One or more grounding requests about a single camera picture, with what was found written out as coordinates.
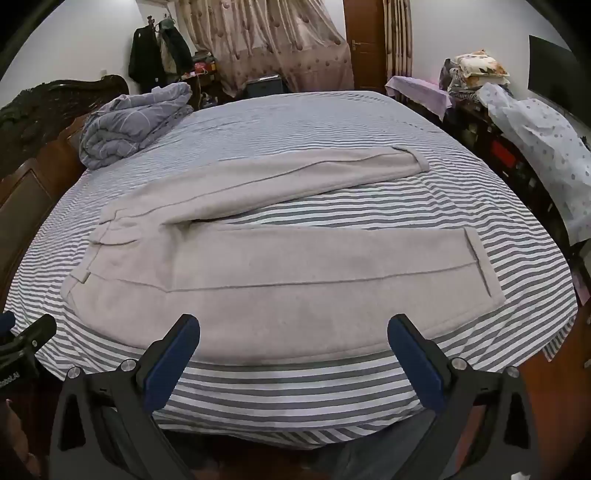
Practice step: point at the brown wooden door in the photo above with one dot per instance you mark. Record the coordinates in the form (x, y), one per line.
(364, 46)

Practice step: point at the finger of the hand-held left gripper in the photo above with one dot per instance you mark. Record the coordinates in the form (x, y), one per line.
(5, 323)
(39, 331)

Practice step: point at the black hanging coat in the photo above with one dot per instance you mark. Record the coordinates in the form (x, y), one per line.
(145, 57)

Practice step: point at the striped bed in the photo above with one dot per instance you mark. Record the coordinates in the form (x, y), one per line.
(351, 212)

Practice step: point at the striped brown curtain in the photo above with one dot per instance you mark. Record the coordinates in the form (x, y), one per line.
(399, 39)

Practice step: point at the black wall panel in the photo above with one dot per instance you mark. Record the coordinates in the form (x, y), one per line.
(558, 69)

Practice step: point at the dark storage box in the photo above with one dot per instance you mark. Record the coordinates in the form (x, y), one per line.
(267, 85)

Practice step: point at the purple cloth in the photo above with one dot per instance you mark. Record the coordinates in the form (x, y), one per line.
(422, 90)

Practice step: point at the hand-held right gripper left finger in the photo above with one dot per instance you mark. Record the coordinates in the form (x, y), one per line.
(170, 365)

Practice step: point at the dark wooden cabinet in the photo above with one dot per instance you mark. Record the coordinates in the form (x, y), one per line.
(508, 157)

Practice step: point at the white towel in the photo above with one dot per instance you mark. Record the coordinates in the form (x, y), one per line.
(286, 281)

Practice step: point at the dark green hanging jacket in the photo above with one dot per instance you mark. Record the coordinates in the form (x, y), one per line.
(175, 48)

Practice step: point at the cluttered side table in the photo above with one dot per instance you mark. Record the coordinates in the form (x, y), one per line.
(204, 71)

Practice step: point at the stack of floral bedding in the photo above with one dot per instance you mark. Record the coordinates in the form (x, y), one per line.
(478, 69)

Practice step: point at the folded grey-blue quilt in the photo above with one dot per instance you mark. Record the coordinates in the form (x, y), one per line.
(134, 122)

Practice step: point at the dark carved wooden headboard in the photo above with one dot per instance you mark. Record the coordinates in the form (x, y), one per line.
(32, 152)

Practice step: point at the white dotted cover cloth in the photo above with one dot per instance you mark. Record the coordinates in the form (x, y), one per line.
(545, 138)

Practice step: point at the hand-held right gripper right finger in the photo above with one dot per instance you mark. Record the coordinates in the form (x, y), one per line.
(421, 365)

